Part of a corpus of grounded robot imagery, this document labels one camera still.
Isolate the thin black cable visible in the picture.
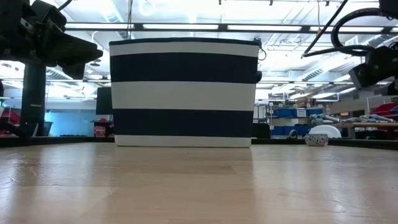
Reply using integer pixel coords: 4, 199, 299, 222
300, 0, 349, 59

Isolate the navy white striped fabric basket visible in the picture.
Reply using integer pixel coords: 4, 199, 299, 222
108, 37, 264, 149

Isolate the black overhead beam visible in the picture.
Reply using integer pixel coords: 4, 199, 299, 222
63, 22, 398, 35

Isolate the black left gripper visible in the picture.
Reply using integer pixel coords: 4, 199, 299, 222
0, 0, 104, 80

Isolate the black aluminium table frame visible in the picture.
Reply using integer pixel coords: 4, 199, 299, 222
0, 119, 398, 151

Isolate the blue storage bin row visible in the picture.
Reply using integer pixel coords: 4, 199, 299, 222
272, 108, 324, 118
270, 125, 313, 136

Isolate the red box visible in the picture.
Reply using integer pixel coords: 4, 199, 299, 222
93, 117, 114, 138

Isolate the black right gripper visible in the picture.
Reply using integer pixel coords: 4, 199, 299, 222
348, 45, 398, 96

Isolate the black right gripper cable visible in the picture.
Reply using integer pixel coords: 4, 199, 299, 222
330, 7, 398, 57

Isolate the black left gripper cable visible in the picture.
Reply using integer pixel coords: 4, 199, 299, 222
57, 0, 75, 11

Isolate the wooden workbench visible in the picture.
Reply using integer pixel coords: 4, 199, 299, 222
329, 121, 398, 139

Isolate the red storage bin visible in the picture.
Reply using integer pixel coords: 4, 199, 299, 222
369, 102, 398, 116

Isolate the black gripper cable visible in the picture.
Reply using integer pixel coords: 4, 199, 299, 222
330, 7, 398, 57
57, 0, 75, 11

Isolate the white dome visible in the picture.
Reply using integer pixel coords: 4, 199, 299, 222
308, 124, 342, 139

